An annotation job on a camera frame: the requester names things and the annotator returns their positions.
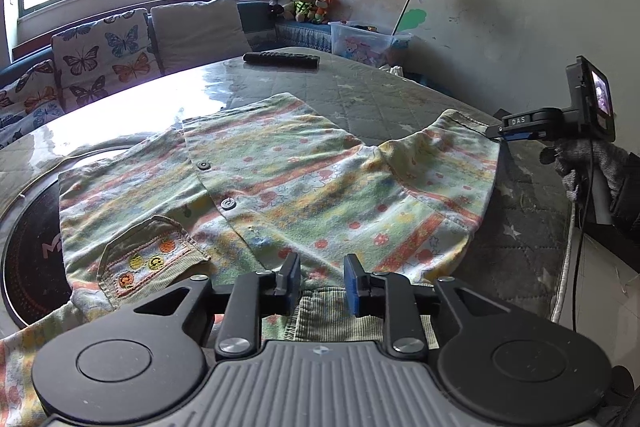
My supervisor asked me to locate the round black induction cooktop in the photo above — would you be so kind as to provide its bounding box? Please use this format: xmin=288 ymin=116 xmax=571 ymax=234
xmin=1 ymin=143 xmax=128 ymax=337

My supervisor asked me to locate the grey quilted star tablecloth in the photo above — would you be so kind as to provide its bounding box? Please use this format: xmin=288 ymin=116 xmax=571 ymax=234
xmin=1 ymin=58 xmax=573 ymax=358

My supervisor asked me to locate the upright butterfly print cushion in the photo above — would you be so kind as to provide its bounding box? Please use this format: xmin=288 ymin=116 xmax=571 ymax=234
xmin=51 ymin=9 xmax=162 ymax=113

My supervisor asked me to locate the blue corner sofa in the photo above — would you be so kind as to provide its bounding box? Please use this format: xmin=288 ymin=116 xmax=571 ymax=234
xmin=1 ymin=0 xmax=332 ymax=87

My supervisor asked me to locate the low butterfly print cushion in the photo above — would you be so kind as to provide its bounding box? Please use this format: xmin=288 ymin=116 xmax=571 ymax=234
xmin=0 ymin=60 xmax=64 ymax=148

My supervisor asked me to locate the black remote control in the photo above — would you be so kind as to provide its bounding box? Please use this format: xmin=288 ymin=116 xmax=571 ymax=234
xmin=243 ymin=51 xmax=320 ymax=70

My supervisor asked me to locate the brown bear plush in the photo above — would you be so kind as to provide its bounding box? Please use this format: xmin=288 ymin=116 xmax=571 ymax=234
xmin=294 ymin=0 xmax=317 ymax=23

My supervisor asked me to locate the clear plastic storage box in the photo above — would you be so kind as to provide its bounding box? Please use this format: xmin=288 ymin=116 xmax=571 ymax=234
xmin=329 ymin=22 xmax=412 ymax=68

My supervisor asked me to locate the floral children's pajama garment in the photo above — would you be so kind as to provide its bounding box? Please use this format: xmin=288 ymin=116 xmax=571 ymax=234
xmin=1 ymin=93 xmax=500 ymax=426

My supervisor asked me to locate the plain beige cushion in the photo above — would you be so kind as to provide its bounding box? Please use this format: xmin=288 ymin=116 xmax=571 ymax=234
xmin=151 ymin=0 xmax=252 ymax=75

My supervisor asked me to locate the orange fox plush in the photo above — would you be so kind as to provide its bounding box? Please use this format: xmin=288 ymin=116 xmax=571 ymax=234
xmin=312 ymin=0 xmax=333 ymax=24

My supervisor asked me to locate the black cable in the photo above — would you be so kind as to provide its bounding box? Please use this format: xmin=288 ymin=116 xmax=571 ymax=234
xmin=569 ymin=138 xmax=599 ymax=333

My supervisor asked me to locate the black camera with screen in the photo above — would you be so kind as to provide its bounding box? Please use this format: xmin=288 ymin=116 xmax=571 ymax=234
xmin=566 ymin=55 xmax=616 ymax=143

